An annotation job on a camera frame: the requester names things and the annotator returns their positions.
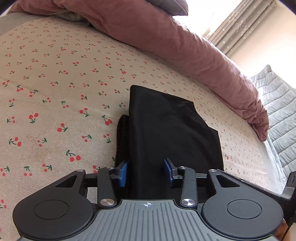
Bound black pants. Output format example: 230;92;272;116
115;85;224;201

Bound cherry print bed sheet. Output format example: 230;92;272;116
1;15;273;240

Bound grey quilted headboard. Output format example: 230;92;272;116
251;65;295;176

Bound pink duvet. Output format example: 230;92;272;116
10;0;269;141

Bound grey patterned curtain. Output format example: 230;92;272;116
203;0;296;57

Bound pink and grey pillow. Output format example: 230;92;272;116
147;0;189;16

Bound grey bed cover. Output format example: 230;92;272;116
0;13;30;36

